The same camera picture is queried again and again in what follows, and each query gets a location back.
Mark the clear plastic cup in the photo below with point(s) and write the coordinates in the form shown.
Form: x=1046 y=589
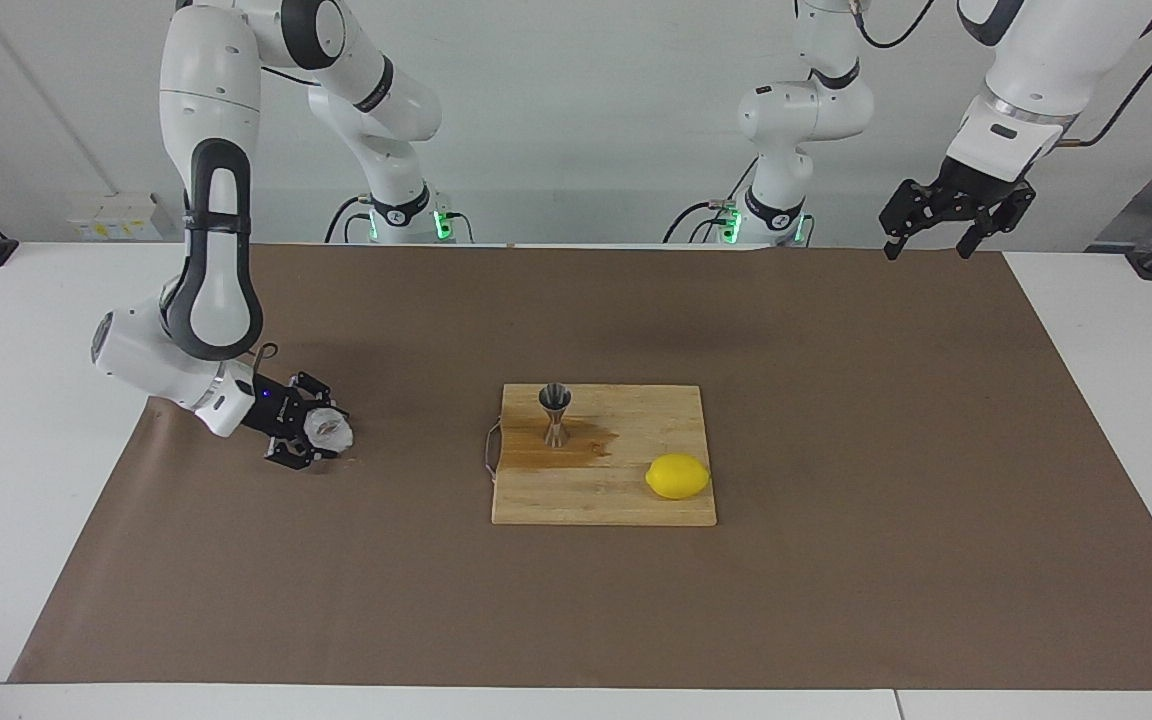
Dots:
x=328 y=432

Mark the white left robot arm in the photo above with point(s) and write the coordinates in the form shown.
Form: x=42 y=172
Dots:
x=1056 y=60

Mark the wooden cutting board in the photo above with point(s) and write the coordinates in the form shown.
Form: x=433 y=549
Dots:
x=636 y=420

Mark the yellow lemon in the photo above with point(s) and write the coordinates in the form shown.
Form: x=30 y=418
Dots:
x=678 y=477

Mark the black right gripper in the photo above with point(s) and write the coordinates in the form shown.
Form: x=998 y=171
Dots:
x=266 y=410

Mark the steel double jigger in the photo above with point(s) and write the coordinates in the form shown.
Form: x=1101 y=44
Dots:
x=556 y=400

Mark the brown table mat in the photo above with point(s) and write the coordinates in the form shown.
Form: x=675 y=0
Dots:
x=436 y=600

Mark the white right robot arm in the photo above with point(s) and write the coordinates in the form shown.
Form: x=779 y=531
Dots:
x=211 y=120

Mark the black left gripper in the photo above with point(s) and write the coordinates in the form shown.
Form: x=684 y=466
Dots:
x=981 y=190

